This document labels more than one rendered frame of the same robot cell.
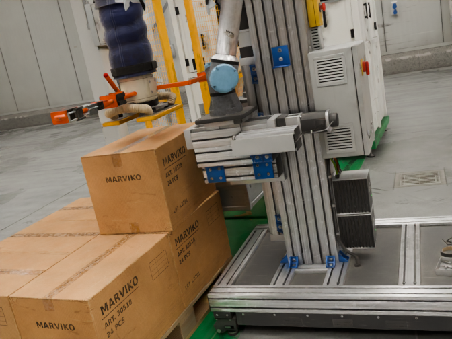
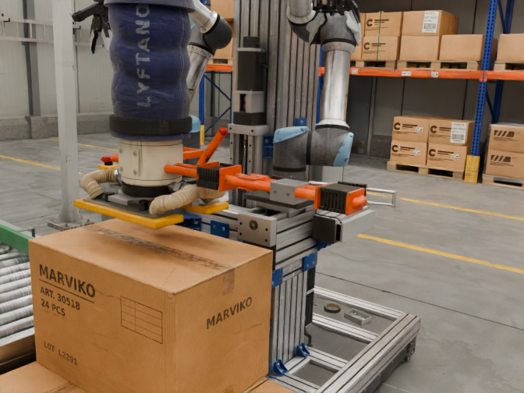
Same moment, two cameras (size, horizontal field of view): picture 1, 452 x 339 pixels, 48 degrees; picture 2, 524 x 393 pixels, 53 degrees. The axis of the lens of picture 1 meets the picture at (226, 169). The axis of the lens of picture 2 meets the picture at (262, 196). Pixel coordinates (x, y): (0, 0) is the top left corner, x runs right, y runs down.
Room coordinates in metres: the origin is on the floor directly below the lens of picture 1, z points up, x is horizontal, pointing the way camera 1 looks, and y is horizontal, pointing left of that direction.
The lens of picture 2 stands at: (1.95, 1.72, 1.44)
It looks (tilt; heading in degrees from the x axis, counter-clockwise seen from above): 13 degrees down; 283
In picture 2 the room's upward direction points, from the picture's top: 2 degrees clockwise
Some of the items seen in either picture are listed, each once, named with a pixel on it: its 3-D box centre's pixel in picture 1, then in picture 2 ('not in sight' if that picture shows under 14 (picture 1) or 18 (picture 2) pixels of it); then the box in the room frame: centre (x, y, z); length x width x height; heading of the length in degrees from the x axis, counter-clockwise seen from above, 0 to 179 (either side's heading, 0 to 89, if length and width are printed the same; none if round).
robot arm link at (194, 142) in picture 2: not in sight; (185, 132); (2.74, -0.24, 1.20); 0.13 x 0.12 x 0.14; 139
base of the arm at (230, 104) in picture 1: (224, 101); (288, 178); (2.28, -0.05, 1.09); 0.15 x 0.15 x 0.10
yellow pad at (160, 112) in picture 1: (160, 109); (175, 194); (2.57, 0.27, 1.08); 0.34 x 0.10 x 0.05; 158
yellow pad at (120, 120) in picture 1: (127, 114); (125, 205); (2.64, 0.44, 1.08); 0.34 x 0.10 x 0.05; 158
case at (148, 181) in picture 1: (154, 175); (150, 308); (2.60, 0.37, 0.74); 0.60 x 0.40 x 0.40; 158
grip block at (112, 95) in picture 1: (113, 99); (219, 175); (2.37, 0.45, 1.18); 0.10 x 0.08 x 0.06; 68
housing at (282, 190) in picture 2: (86, 110); (288, 191); (2.17, 0.53, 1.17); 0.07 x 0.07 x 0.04; 68
